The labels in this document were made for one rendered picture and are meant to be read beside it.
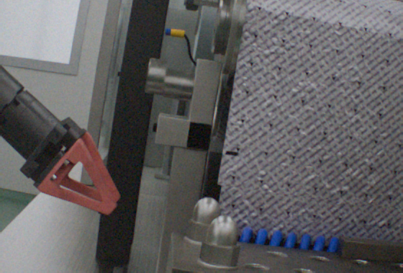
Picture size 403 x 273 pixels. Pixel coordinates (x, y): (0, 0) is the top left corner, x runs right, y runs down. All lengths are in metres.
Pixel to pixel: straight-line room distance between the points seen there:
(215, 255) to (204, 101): 0.28
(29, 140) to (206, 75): 0.22
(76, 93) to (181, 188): 5.53
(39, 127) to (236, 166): 0.21
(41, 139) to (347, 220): 0.33
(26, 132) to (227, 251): 0.26
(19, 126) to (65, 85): 5.63
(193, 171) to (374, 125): 0.22
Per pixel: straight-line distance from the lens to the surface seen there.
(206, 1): 0.95
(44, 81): 6.52
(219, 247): 0.73
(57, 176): 0.86
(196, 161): 0.97
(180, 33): 1.01
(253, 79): 0.89
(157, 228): 1.57
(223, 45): 0.93
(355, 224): 0.92
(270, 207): 0.91
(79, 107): 6.50
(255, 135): 0.89
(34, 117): 0.88
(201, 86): 0.96
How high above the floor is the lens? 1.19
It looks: 3 degrees down
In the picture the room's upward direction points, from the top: 9 degrees clockwise
